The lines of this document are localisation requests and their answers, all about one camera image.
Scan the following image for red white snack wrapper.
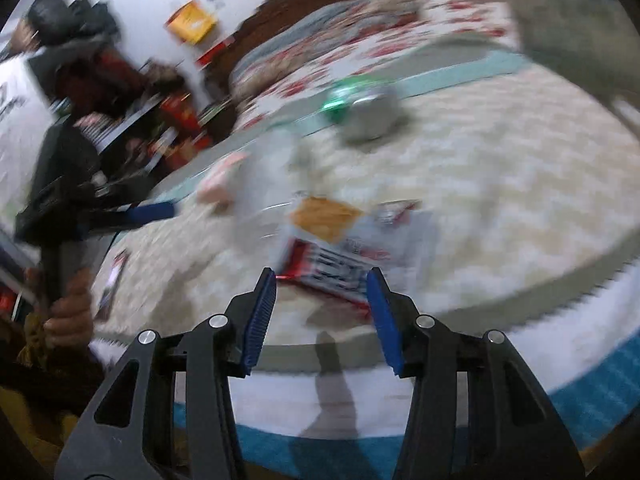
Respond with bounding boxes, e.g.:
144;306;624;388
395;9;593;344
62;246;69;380
274;196;437;309

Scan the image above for clear plastic bottle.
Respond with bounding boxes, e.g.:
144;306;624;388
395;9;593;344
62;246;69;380
232;122;311;255

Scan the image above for crushed green soda can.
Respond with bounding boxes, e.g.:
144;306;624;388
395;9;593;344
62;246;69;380
321;76;404;144

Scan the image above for person's left hand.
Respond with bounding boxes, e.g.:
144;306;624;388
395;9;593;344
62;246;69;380
25;268;93;353

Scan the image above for cluttered storage shelf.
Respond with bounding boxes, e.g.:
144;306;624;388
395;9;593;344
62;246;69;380
26;41;215;194

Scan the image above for white printed tote bag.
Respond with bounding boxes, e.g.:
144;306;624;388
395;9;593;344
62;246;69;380
0;58;54;236

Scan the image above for carved wooden headboard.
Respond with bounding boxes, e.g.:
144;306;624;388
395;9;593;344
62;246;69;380
204;0;371;141

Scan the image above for black bags on shelf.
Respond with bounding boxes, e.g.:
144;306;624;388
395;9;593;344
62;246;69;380
9;0;122;54

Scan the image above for chevron patterned bed blanket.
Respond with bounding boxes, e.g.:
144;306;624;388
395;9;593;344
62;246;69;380
96;61;639;479

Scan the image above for floral bed quilt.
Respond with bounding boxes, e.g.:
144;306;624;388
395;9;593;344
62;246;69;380
233;0;521;131

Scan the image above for floral pillow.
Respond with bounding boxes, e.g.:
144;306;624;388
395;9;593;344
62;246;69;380
229;0;422;103

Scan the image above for yellow red wall calendar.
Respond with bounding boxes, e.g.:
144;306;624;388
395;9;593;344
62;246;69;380
164;0;233;68

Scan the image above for lower storage bin blue handle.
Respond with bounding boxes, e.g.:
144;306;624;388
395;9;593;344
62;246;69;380
509;0;639;131

